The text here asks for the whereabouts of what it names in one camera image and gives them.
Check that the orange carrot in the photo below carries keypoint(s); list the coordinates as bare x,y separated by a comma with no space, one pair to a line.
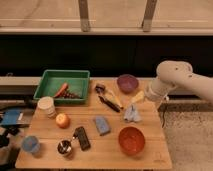
61,89

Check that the orange apple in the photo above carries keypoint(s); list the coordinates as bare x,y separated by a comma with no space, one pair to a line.
62,120

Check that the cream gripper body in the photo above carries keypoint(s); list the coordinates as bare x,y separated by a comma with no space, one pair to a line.
138,97

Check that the blue box on floor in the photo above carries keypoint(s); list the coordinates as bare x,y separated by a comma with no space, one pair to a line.
15,117

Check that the dark grapes bunch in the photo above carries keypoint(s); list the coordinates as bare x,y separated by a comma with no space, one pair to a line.
68,94

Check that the green plastic tray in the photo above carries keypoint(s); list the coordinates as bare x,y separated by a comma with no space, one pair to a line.
52,80

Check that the blue plastic cup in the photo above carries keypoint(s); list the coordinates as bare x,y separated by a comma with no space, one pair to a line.
30,144

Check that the white stacked cups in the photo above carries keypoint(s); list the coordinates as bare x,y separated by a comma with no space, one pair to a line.
46,105

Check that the red bowl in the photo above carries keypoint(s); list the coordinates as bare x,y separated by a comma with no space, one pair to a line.
131,141

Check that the yellow corn toy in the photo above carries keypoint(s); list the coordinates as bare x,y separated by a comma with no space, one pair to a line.
113,98

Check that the black remote control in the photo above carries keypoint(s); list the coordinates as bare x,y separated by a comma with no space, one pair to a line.
81,135

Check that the metal measuring cup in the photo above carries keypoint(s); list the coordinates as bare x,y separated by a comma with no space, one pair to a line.
65,147

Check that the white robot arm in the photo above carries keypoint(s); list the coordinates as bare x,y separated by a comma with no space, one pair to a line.
173,74

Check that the purple bowl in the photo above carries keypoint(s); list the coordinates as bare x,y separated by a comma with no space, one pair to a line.
127,83

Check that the grey blue cloth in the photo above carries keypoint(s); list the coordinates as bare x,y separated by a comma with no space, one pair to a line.
131,114

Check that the blue sponge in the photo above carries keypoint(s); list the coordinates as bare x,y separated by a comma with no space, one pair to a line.
102,125

